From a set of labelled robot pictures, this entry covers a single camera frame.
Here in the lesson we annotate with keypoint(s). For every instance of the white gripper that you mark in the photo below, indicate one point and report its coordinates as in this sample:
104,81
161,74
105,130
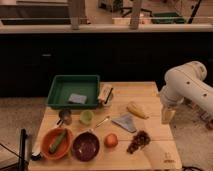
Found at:
167,114

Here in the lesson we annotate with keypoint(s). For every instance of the grey blue towel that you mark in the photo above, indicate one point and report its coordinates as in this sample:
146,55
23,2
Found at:
126,122

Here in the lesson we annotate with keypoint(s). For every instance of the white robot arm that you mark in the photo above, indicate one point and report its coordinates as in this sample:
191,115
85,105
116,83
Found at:
180,83

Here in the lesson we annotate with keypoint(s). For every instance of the purple bowl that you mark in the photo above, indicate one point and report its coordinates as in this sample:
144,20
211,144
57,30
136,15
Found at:
86,146

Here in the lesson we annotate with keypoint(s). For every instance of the orange bowl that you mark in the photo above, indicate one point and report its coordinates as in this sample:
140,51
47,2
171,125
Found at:
63,148

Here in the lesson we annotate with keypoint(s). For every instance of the dark grape bunch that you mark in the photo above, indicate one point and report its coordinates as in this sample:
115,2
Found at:
140,140

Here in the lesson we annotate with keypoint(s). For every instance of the metal spoon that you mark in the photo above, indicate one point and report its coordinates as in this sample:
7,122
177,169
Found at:
99,124

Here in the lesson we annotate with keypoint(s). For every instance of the orange fruit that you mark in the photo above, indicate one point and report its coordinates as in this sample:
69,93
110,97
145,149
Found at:
111,140

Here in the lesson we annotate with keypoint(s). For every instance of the brown scrub brush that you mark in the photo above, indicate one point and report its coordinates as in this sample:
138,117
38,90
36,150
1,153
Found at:
105,95

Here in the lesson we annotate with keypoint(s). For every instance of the light green cup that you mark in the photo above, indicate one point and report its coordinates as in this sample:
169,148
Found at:
86,117

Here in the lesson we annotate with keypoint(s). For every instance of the blue sponge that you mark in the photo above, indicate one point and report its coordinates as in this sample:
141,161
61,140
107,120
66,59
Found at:
77,98

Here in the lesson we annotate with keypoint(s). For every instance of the small metal pot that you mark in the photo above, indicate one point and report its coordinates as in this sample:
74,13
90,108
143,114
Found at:
64,117

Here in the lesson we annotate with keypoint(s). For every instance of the green plastic tray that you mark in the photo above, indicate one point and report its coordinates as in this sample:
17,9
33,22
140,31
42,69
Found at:
63,86

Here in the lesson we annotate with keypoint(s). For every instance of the green cucumber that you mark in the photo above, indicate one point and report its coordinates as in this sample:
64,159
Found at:
57,141

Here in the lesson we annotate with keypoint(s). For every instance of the black pole stand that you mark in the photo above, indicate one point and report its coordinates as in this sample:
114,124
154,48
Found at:
23,137

